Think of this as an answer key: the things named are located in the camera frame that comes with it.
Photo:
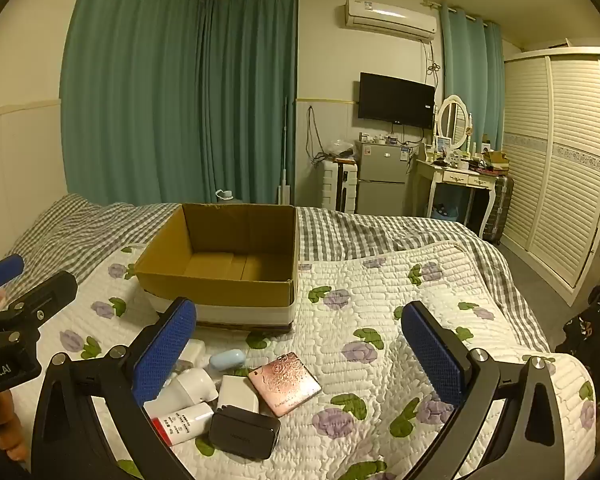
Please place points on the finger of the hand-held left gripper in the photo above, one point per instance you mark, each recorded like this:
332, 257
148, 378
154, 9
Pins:
2, 269
45, 292

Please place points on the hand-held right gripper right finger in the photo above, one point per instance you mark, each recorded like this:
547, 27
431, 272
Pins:
432, 355

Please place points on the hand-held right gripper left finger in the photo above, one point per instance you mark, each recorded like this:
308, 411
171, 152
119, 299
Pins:
164, 357

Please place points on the white charger block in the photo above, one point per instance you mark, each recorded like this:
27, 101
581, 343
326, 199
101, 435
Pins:
194, 352

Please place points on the white plastic bottle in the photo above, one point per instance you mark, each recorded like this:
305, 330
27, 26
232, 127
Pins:
192, 387

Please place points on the light blue oval case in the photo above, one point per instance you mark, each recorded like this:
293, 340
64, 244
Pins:
227, 360

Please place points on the white tube with red cap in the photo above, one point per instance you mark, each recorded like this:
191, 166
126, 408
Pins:
185, 422

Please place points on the small white box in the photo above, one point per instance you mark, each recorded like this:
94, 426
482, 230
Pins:
235, 392

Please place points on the black rectangular case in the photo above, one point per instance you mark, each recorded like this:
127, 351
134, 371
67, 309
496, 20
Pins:
242, 434

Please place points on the pink patterned case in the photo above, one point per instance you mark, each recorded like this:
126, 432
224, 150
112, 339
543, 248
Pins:
285, 385

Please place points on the cardboard box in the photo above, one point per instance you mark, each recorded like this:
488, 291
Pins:
220, 240

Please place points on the person's left hand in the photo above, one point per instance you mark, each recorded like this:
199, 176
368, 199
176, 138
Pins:
11, 425

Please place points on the white floral quilt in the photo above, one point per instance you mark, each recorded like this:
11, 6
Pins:
360, 310

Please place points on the grey checked bedsheet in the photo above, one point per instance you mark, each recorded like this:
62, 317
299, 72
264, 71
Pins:
370, 235

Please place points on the blue stool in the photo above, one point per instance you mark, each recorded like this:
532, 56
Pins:
445, 205

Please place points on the dark suitcase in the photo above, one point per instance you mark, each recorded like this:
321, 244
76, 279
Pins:
500, 210

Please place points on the dark patterned cloth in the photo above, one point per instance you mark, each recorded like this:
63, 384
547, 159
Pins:
592, 340

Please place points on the clear water jug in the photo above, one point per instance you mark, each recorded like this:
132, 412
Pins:
229, 197

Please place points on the white dressing table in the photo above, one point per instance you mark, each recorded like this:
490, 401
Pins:
455, 176

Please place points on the silver small fridge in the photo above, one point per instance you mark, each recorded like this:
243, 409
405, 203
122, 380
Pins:
382, 180

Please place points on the white drawer cabinet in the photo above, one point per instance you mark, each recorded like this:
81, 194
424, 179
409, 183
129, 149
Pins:
339, 185

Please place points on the white louvred wardrobe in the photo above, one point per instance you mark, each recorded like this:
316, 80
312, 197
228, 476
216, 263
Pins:
555, 170

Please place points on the clear plastic bag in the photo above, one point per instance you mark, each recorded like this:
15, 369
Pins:
340, 149

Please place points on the white mop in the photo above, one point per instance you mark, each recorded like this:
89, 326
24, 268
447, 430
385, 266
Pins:
283, 160

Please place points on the wide teal curtain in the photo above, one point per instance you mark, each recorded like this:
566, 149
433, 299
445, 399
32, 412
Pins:
180, 100

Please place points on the oval white-framed mirror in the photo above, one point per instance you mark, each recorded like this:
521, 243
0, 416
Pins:
452, 117

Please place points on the narrow teal curtain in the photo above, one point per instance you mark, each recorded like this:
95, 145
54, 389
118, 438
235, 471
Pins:
472, 75

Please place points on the white air conditioner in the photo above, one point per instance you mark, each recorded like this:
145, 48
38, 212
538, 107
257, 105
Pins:
390, 17

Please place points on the black wall television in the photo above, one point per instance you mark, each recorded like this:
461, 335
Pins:
395, 100

